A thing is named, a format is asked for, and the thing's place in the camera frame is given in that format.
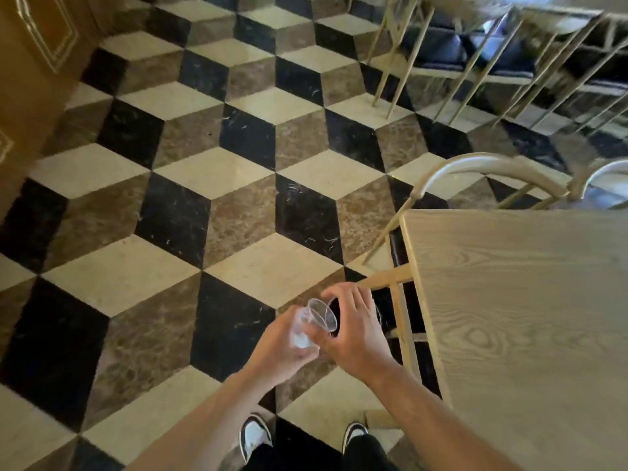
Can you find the person's left hand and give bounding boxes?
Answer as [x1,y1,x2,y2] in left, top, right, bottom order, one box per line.
[243,305,321,389]

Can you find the person's right hand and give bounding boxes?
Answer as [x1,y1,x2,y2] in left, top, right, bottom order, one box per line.
[302,282,399,389]

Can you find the clear plastic cup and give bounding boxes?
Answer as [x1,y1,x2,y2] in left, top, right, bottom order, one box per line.
[292,298,339,351]

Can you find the person's left forearm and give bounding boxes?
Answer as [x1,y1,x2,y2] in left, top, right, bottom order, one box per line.
[125,367,275,471]

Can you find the person's right forearm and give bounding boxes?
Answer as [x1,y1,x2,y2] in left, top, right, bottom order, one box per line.
[365,360,522,471]

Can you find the black and white right sneaker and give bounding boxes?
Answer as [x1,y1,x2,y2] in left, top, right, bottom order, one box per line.
[342,422,370,455]

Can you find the black and white sneaker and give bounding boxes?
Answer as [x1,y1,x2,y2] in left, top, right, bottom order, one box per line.
[239,413,273,464]
[342,422,370,455]

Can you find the black and white left sneaker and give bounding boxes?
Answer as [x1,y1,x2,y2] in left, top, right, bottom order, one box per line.
[239,413,273,464]

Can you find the black trousers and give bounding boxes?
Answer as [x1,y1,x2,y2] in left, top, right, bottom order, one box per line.
[241,430,399,471]

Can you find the light wooden curved-back chair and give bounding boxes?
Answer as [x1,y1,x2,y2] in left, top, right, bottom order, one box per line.
[569,159,628,211]
[362,152,590,403]

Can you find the wooden chair with black cushion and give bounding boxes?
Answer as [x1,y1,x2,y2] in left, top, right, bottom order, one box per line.
[496,9,628,139]
[365,0,473,121]
[434,5,543,127]

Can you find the brown panelled wooden door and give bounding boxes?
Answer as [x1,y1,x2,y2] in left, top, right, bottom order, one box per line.
[0,0,129,218]

